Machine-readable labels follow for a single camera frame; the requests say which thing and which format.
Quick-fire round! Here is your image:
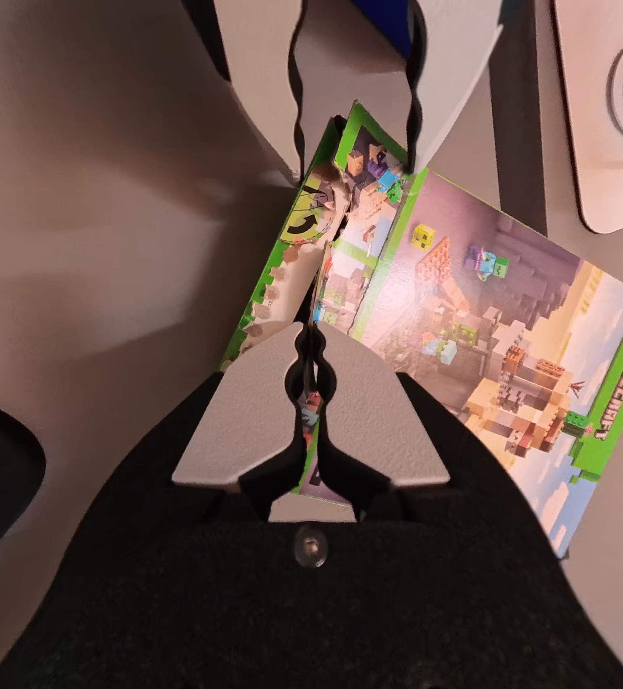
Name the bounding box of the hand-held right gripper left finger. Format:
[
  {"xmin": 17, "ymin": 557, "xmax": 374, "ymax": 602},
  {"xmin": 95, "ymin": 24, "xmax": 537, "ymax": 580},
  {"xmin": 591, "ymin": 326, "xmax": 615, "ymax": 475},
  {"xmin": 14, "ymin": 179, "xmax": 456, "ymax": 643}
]
[{"xmin": 171, "ymin": 322, "xmax": 315, "ymax": 520}]

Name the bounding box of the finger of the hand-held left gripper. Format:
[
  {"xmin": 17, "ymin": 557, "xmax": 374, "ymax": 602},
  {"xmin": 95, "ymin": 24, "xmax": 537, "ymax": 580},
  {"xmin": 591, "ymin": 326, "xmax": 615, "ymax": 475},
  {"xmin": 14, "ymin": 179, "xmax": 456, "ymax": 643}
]
[
  {"xmin": 213, "ymin": 0, "xmax": 309, "ymax": 179},
  {"xmin": 405, "ymin": 0, "xmax": 506, "ymax": 173}
]

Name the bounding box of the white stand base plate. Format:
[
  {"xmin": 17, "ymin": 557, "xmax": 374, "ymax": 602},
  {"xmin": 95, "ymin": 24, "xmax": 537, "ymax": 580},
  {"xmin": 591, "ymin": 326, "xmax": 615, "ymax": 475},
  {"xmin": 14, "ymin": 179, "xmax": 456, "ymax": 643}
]
[{"xmin": 551, "ymin": 0, "xmax": 623, "ymax": 235}]

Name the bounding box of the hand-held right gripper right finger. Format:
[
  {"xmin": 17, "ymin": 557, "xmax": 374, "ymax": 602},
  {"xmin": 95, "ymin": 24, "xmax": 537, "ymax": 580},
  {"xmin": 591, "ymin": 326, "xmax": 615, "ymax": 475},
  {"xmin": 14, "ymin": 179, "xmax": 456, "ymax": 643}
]
[{"xmin": 311, "ymin": 323, "xmax": 451, "ymax": 522}]

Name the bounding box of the green lego box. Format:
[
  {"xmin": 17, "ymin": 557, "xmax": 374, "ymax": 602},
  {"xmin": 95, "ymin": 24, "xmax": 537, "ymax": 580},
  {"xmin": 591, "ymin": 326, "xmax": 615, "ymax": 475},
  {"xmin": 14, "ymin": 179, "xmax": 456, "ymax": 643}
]
[{"xmin": 220, "ymin": 99, "xmax": 623, "ymax": 561}]

